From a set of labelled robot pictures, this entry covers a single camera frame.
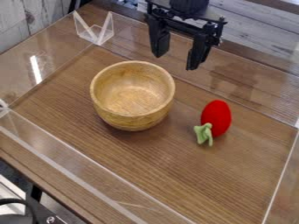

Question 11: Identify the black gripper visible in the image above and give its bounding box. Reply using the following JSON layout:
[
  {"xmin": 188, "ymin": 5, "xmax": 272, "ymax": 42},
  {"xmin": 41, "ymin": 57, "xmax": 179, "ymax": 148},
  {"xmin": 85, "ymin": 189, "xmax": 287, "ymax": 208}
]
[{"xmin": 144, "ymin": 0, "xmax": 228, "ymax": 70}]

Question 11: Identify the red felt strawberry toy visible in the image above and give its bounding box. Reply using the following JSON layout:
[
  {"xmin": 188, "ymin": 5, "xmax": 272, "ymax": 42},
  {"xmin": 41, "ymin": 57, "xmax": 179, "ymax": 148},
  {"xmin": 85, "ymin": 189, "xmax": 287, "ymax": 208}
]
[{"xmin": 193, "ymin": 100, "xmax": 232, "ymax": 146}]

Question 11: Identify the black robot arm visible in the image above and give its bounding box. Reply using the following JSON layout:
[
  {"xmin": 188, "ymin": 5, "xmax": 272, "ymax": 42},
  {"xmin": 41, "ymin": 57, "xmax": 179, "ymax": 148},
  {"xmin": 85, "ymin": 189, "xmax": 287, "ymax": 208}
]
[{"xmin": 144, "ymin": 0, "xmax": 228, "ymax": 70}]

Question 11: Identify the wooden bowl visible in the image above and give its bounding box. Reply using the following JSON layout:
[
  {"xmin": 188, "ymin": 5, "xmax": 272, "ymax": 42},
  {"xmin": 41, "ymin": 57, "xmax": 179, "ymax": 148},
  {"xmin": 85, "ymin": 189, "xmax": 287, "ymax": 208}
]
[{"xmin": 89, "ymin": 60, "xmax": 175, "ymax": 131}]

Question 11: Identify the clear acrylic table guard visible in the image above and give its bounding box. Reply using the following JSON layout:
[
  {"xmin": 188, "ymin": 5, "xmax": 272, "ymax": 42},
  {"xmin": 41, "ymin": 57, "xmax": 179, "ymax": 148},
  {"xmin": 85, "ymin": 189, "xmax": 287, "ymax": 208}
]
[{"xmin": 0, "ymin": 12, "xmax": 299, "ymax": 224}]

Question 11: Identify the clear acrylic corner bracket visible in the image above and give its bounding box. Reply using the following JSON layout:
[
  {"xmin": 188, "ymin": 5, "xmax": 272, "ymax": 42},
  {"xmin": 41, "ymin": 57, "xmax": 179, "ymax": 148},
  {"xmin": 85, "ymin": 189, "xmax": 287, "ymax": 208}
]
[{"xmin": 72, "ymin": 11, "xmax": 115, "ymax": 46}]

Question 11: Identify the black table leg bracket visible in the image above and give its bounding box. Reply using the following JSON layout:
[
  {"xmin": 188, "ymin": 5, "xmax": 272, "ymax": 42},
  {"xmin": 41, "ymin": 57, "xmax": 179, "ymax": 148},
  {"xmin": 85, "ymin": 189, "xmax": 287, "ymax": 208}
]
[{"xmin": 25, "ymin": 185, "xmax": 68, "ymax": 224}]

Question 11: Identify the black cable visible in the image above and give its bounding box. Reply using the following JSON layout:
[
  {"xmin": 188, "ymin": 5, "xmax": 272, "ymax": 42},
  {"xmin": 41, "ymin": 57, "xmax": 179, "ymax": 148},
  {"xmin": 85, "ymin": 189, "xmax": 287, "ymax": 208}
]
[{"xmin": 0, "ymin": 198, "xmax": 40, "ymax": 224}]

